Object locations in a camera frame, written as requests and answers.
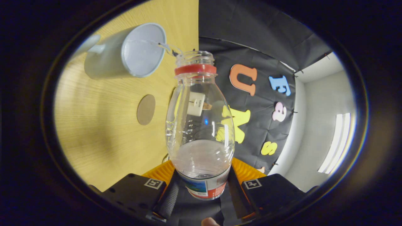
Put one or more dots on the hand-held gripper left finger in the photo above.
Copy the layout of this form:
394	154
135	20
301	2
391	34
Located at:
169	201

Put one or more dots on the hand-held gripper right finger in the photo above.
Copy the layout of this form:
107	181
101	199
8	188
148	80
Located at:
237	201

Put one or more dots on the clear plastic juice bottle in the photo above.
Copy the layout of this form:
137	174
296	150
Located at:
201	157

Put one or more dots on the round brown coaster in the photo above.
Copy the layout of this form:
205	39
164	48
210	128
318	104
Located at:
146	110

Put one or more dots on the white cup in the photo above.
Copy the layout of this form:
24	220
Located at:
110	56

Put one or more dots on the bread slice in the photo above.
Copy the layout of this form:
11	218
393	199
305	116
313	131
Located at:
207	106

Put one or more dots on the wooden table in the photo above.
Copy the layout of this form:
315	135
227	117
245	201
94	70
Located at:
103	125

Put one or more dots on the white toaster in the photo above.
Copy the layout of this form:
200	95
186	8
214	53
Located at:
196	103

